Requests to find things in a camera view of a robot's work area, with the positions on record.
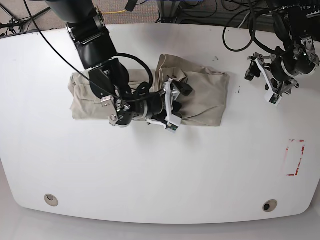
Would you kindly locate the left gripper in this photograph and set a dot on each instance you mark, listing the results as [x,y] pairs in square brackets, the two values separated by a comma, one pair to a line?
[277,72]

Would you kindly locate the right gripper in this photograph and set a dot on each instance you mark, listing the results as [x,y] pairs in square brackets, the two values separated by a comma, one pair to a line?
[164,103]

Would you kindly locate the beige T-shirt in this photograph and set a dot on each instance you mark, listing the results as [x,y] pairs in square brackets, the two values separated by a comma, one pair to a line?
[204,106]

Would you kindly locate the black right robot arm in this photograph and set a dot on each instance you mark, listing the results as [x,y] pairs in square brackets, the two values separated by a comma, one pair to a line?
[109,79]

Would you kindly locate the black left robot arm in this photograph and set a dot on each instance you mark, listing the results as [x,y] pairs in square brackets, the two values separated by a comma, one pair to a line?
[295,29]

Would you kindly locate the red tape rectangle marking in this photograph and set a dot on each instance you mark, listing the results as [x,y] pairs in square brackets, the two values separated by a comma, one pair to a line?
[293,157]

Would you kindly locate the white power strip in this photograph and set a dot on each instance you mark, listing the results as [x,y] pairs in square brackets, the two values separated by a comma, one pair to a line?
[313,11]

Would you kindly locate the black tripod stand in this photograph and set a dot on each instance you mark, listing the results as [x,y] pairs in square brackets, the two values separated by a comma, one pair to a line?
[14,18]

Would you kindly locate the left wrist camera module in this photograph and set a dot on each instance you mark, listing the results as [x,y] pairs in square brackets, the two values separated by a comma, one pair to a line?
[272,97]

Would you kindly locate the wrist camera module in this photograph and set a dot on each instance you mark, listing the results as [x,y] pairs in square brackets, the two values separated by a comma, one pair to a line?
[173,122]
[272,97]

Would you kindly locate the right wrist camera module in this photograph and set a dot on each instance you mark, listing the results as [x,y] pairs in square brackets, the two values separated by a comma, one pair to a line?
[173,122]

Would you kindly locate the right table cable grommet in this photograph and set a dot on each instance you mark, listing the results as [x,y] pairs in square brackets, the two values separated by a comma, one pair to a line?
[270,205]

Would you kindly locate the table cable grommet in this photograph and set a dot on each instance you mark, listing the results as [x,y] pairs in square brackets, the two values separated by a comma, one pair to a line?
[270,205]
[51,200]

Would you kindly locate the left table cable grommet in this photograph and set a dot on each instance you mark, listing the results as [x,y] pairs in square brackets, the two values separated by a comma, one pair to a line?
[51,200]

